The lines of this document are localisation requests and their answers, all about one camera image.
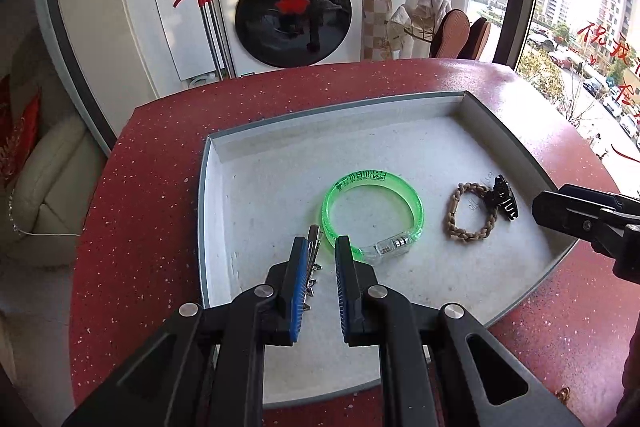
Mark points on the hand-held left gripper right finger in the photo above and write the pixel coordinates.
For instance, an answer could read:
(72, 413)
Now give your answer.
(342, 292)

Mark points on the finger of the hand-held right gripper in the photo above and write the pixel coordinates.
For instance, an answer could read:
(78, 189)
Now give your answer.
(600, 196)
(565, 214)

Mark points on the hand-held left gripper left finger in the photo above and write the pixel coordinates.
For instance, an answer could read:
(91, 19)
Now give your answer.
(297, 287)

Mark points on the silver hair clip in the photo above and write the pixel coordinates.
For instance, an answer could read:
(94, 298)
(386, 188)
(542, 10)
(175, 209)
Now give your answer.
(313, 252)

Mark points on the grey tray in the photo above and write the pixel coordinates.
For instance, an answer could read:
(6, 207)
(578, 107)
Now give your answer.
(280, 187)

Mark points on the person's right forearm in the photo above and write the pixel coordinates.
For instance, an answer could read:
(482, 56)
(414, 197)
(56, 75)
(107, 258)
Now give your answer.
(631, 367)

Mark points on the black hair claw clip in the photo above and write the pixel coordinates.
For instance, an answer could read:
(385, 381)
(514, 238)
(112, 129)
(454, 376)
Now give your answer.
(502, 202)

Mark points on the row of parked cars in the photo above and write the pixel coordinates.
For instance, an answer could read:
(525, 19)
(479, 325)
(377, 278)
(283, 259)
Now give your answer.
(612, 104)

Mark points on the street tree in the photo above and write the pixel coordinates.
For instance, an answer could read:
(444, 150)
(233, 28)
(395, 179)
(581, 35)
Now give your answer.
(542, 74)

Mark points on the red window sticker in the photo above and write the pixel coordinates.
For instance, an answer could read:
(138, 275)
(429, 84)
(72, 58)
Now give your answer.
(592, 34)

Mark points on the small gold trinket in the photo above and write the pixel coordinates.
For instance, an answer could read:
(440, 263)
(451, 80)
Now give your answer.
(564, 394)

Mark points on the brown-soled slipper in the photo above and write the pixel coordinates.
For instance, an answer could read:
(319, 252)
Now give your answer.
(477, 39)
(449, 34)

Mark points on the white towel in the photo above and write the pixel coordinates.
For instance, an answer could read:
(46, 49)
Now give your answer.
(435, 4)

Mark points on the cream sofa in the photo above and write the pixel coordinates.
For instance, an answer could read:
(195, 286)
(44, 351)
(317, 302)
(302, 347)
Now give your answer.
(55, 187)

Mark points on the white washing machine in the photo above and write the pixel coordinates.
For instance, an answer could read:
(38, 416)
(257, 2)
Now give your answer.
(225, 7)

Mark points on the red printed cushion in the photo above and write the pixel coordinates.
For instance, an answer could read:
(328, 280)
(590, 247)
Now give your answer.
(22, 132)

